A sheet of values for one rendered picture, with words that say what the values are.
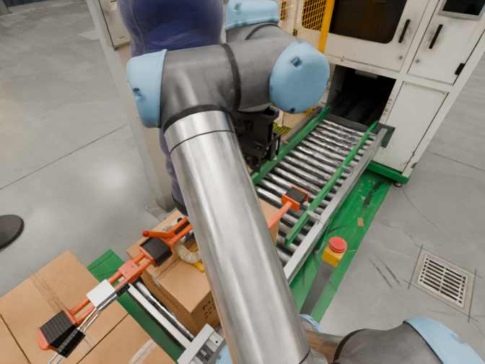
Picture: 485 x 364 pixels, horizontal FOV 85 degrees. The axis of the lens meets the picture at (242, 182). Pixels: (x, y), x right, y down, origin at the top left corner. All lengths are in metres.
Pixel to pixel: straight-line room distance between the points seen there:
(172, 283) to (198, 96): 0.93
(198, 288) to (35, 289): 1.04
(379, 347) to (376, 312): 1.91
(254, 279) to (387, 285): 2.18
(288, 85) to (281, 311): 0.22
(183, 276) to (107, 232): 1.59
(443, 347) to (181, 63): 0.38
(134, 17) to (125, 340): 1.33
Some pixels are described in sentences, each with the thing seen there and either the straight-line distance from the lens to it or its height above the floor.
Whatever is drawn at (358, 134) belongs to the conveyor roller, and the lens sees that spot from 2.73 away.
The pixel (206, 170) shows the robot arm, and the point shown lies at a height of 1.79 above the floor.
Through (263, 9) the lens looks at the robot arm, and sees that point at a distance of 0.41.
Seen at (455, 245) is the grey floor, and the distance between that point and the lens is 2.92.
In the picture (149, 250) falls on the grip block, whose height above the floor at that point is 1.10.
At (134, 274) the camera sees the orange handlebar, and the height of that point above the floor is 1.09.
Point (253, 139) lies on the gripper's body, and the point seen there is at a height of 1.66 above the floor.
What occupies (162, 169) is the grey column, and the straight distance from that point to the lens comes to 2.24.
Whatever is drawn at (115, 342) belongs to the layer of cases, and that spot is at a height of 0.54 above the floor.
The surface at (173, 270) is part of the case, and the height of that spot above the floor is 0.95.
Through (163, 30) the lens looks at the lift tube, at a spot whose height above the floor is 1.79.
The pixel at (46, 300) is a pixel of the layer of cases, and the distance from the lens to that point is 1.82.
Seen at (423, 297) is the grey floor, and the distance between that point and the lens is 2.48.
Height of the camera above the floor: 1.95
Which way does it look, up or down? 45 degrees down
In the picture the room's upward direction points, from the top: straight up
